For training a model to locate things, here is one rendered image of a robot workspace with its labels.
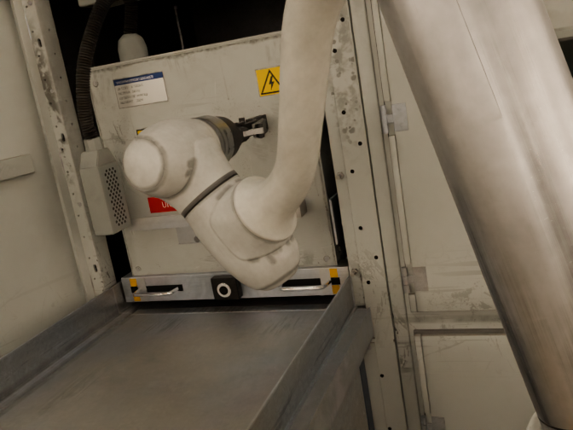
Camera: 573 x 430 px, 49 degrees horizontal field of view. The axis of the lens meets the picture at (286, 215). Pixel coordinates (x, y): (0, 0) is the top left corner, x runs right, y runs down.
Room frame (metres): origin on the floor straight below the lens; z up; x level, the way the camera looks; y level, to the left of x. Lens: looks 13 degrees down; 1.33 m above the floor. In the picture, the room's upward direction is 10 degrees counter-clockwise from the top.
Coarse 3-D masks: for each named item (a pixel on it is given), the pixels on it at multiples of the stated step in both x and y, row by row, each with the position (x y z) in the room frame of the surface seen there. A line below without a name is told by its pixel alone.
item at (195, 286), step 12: (348, 264) 1.21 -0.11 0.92; (132, 276) 1.39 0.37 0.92; (144, 276) 1.38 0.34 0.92; (156, 276) 1.36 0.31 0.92; (168, 276) 1.35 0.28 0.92; (180, 276) 1.34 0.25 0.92; (192, 276) 1.33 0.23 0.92; (204, 276) 1.32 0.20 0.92; (300, 276) 1.24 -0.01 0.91; (312, 276) 1.23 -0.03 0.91; (132, 288) 1.39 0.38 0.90; (156, 288) 1.37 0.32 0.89; (168, 288) 1.36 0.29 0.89; (180, 288) 1.34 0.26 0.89; (192, 288) 1.33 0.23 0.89; (204, 288) 1.32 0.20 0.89; (276, 288) 1.26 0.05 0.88; (132, 300) 1.39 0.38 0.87; (156, 300) 1.37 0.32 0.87
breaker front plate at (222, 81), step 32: (128, 64) 1.36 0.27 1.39; (160, 64) 1.33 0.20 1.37; (192, 64) 1.31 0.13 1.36; (224, 64) 1.28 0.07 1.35; (256, 64) 1.26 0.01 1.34; (96, 96) 1.39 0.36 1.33; (192, 96) 1.31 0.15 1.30; (224, 96) 1.29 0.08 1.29; (256, 96) 1.26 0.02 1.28; (128, 128) 1.37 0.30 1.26; (256, 160) 1.27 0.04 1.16; (128, 192) 1.39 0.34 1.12; (320, 192) 1.23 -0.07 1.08; (320, 224) 1.23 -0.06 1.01; (160, 256) 1.37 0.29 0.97; (192, 256) 1.34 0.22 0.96; (320, 256) 1.24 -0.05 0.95
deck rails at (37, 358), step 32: (64, 320) 1.21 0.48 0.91; (96, 320) 1.30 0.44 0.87; (320, 320) 0.98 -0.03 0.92; (32, 352) 1.12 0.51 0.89; (64, 352) 1.19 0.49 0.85; (320, 352) 0.96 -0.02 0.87; (0, 384) 1.04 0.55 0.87; (32, 384) 1.07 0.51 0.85; (288, 384) 0.82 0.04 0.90; (256, 416) 0.71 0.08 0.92; (288, 416) 0.80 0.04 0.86
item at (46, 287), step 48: (0, 0) 1.39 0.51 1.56; (0, 48) 1.37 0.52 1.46; (0, 96) 1.35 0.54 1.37; (0, 144) 1.33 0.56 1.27; (0, 192) 1.31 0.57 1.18; (48, 192) 1.39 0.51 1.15; (0, 240) 1.29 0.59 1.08; (48, 240) 1.37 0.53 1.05; (0, 288) 1.27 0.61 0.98; (48, 288) 1.34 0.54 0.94; (0, 336) 1.24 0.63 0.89
